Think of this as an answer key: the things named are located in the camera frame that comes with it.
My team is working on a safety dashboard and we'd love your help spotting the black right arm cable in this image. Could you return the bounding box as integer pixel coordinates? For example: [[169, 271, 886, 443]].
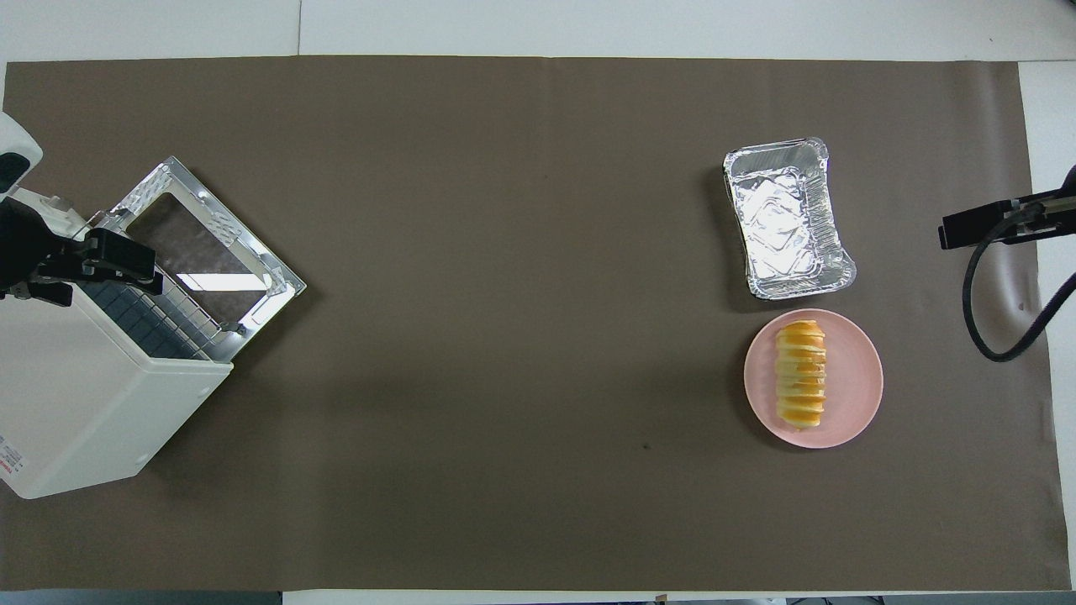
[[963, 210, 1076, 364]]

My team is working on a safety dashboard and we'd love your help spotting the pink round plate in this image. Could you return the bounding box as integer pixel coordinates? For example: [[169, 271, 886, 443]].
[[744, 308, 884, 450]]

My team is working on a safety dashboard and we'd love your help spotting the sliced golden bread loaf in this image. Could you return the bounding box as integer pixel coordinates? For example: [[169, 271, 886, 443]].
[[774, 320, 828, 430]]

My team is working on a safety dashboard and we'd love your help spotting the cream toaster oven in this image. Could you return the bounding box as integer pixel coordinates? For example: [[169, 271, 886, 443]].
[[0, 276, 235, 501]]

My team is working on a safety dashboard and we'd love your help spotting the oven wire rack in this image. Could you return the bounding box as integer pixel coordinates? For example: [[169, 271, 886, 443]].
[[80, 276, 232, 362]]

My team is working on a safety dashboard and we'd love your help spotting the glass oven door metal frame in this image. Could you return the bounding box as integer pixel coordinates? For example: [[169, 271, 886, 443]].
[[105, 155, 308, 337]]

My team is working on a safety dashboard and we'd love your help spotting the brown table mat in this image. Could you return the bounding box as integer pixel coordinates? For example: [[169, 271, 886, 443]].
[[0, 56, 1073, 592]]

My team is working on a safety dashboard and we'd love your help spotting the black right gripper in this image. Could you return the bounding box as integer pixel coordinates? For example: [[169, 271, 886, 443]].
[[939, 164, 1076, 250]]

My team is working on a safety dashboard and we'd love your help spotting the aluminium foil tray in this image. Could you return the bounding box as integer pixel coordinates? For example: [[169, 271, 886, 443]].
[[724, 138, 857, 301]]

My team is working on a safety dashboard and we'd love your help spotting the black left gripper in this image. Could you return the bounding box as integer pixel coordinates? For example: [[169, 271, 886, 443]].
[[0, 198, 163, 307]]

